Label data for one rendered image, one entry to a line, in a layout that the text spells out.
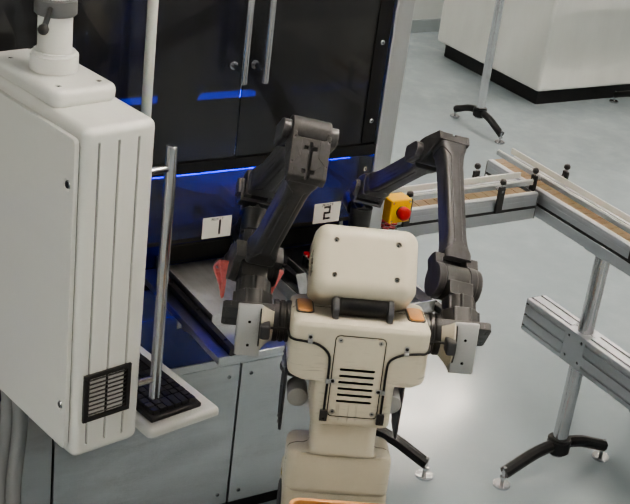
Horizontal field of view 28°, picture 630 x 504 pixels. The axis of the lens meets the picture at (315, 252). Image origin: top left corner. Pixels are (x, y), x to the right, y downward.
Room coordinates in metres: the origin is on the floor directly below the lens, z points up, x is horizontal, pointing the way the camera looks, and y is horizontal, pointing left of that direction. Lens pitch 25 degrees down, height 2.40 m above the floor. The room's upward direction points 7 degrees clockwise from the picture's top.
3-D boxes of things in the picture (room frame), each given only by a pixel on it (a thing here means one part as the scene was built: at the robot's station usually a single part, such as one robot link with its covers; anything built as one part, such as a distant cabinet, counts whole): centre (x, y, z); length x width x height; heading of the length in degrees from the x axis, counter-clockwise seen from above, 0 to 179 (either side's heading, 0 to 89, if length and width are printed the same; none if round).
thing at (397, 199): (3.35, -0.21, 0.99); 0.08 x 0.07 x 0.07; 34
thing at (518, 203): (3.62, -0.37, 0.92); 0.69 x 0.16 x 0.16; 124
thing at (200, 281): (2.92, 0.22, 0.90); 0.34 x 0.26 x 0.04; 34
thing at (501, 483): (3.59, -0.90, 0.07); 0.50 x 0.08 x 0.14; 124
